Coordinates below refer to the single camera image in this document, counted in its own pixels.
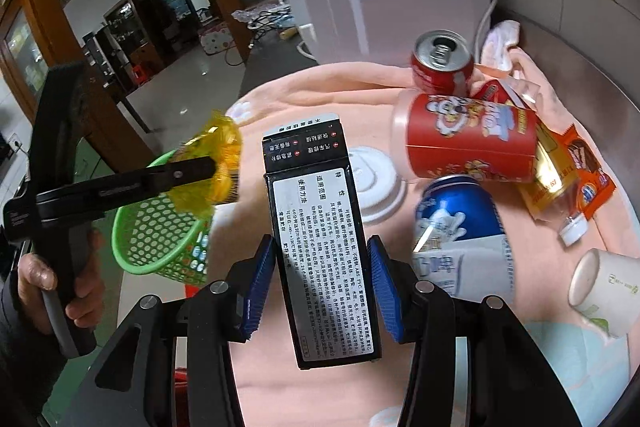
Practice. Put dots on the person's left hand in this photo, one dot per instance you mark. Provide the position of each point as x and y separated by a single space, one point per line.
37 277

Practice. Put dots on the red snack packet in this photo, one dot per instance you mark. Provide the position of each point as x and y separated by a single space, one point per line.
495 94

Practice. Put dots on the blue and white can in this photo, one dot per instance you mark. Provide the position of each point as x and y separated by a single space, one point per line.
450 212

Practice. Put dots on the orange snack packet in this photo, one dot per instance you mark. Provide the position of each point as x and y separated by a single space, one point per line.
587 179

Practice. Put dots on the white paper cup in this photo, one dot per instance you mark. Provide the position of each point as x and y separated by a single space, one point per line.
610 287

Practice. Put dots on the dark display shelf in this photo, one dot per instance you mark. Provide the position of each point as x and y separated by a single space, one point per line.
130 32

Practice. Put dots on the yellow plastic wrapper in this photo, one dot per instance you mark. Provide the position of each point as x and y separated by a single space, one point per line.
226 147

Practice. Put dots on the peach blanket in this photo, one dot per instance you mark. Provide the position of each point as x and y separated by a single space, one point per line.
325 399

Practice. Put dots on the green plastic basket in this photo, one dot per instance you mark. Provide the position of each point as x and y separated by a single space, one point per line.
150 227

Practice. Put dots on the gold label plastic bottle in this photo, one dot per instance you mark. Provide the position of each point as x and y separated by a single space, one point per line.
547 179

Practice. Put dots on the pink patterned box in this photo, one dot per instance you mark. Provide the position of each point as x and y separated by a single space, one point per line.
217 38

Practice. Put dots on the red cartoon paper cup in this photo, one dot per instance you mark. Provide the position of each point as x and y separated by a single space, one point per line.
465 142

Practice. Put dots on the white plastic cup lid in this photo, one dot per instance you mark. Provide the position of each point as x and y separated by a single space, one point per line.
370 182

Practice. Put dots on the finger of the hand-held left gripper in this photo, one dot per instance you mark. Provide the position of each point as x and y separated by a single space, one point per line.
185 172

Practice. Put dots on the person's left forearm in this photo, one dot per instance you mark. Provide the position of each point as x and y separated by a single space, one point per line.
20 357

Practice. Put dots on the red soda can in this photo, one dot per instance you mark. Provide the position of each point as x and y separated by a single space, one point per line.
440 74

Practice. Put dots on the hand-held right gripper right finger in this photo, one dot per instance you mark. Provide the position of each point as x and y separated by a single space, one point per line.
387 294

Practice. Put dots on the red plastic stool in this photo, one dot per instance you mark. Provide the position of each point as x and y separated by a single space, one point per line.
190 291

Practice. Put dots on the black printed box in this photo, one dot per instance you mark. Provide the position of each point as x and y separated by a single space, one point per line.
320 257

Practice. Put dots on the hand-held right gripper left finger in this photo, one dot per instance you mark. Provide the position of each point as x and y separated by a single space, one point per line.
257 289

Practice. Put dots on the pink cloth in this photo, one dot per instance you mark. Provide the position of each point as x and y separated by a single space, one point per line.
500 42

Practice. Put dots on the wooden glass-panel door frame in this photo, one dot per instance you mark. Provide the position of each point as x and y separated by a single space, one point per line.
75 47

